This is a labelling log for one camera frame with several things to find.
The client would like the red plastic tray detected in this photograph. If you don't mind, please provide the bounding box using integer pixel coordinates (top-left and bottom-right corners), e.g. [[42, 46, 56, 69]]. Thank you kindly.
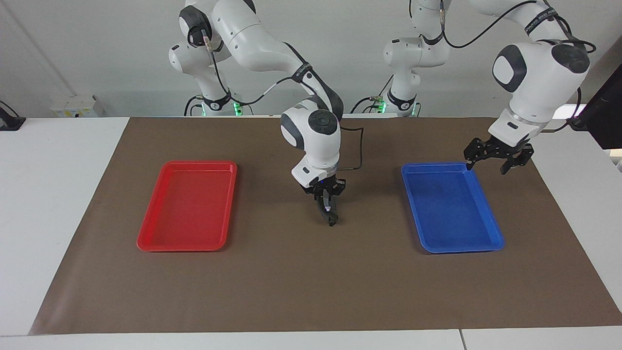
[[137, 160, 238, 252]]

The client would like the white wall socket box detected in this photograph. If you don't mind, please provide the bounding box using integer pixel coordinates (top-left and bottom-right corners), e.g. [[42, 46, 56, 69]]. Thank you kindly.
[[51, 94, 105, 118]]

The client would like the black base cable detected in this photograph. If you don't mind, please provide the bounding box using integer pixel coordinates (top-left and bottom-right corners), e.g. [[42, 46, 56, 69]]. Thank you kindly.
[[350, 78, 395, 115], [184, 95, 204, 117]]

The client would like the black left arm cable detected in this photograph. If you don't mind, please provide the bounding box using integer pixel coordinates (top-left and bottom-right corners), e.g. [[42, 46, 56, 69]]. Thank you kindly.
[[408, 0, 598, 132]]

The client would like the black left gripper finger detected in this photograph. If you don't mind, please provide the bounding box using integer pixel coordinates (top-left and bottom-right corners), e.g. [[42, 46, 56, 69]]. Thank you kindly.
[[500, 151, 535, 176], [463, 137, 487, 171]]

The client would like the brown table mat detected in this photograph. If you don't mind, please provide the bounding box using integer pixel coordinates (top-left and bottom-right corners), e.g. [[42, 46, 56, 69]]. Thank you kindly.
[[29, 117, 622, 336]]

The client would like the blue plastic tray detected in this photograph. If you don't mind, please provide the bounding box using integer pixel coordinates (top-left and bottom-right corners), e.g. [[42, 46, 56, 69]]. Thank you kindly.
[[401, 162, 505, 254]]

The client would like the black clamp mount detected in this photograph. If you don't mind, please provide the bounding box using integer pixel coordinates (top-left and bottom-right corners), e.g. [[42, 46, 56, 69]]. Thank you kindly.
[[0, 101, 26, 131]]

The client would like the dark curved small object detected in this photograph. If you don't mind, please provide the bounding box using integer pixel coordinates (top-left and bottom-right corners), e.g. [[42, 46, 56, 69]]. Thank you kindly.
[[317, 194, 337, 225]]

